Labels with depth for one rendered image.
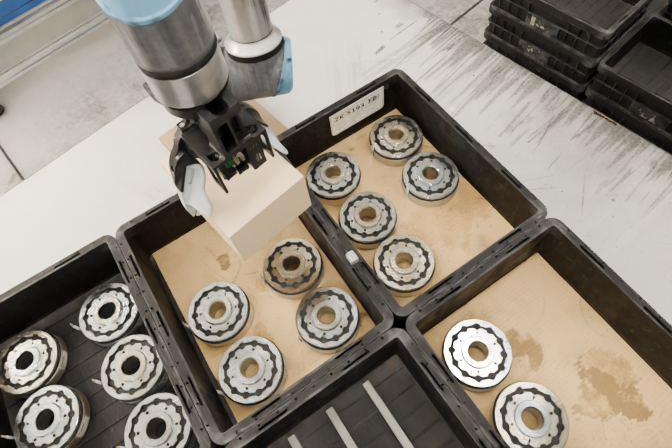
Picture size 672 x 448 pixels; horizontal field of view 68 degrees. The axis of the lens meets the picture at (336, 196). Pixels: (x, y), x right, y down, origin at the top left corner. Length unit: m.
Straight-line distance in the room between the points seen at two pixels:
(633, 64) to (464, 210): 1.11
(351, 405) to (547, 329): 0.33
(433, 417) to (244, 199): 0.43
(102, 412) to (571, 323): 0.76
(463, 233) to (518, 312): 0.16
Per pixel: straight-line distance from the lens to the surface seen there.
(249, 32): 1.00
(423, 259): 0.86
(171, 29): 0.43
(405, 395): 0.83
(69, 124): 2.54
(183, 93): 0.48
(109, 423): 0.93
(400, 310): 0.76
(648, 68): 1.93
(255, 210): 0.63
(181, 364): 0.79
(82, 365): 0.98
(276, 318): 0.88
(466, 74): 1.32
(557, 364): 0.88
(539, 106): 1.28
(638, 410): 0.90
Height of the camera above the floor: 1.65
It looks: 60 degrees down
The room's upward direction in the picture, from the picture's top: 10 degrees counter-clockwise
